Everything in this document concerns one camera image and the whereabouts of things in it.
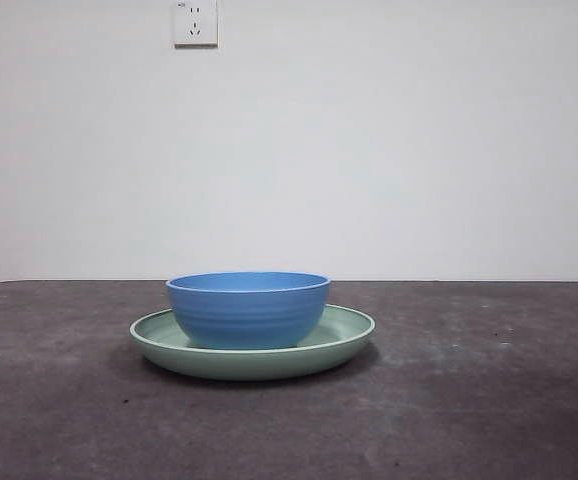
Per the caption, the blue ribbed bowl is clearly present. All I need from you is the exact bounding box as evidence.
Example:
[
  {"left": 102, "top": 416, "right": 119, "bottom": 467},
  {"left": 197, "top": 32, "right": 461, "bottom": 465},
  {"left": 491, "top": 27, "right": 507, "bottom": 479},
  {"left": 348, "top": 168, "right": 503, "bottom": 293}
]
[{"left": 165, "top": 270, "right": 332, "bottom": 350}]

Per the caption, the green round plate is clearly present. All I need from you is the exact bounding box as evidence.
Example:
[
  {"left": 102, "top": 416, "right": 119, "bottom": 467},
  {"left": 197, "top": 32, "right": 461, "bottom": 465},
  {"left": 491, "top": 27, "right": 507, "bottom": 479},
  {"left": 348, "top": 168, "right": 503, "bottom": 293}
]
[{"left": 129, "top": 302, "right": 377, "bottom": 383}]

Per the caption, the white wall socket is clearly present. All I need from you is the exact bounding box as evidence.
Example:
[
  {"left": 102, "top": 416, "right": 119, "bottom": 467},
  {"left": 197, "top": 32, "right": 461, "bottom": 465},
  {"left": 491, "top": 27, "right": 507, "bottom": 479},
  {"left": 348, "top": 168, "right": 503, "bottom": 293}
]
[{"left": 172, "top": 0, "right": 220, "bottom": 50}]

